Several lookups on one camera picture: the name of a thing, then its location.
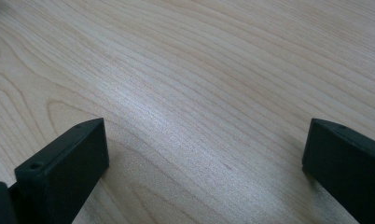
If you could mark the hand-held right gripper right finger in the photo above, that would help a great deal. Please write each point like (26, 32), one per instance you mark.
(347, 161)

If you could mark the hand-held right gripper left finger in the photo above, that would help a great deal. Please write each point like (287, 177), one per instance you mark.
(61, 168)

